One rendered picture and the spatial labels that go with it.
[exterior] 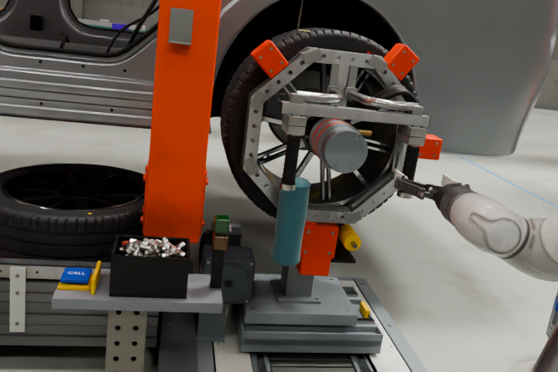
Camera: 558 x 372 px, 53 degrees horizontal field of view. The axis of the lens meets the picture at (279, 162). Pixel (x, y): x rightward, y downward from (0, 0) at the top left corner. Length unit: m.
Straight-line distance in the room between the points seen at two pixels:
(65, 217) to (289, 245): 0.72
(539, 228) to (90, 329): 1.34
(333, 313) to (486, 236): 0.96
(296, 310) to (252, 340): 0.18
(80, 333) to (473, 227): 1.26
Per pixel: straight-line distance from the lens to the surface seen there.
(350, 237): 1.87
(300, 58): 1.68
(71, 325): 1.93
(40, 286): 1.88
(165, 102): 1.57
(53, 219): 1.91
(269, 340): 2.00
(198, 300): 1.54
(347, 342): 2.07
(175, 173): 1.62
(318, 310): 2.03
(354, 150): 1.61
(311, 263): 1.85
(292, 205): 1.63
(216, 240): 1.52
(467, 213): 1.23
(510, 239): 1.20
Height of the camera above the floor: 1.19
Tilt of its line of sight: 14 degrees down
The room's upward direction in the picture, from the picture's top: 7 degrees clockwise
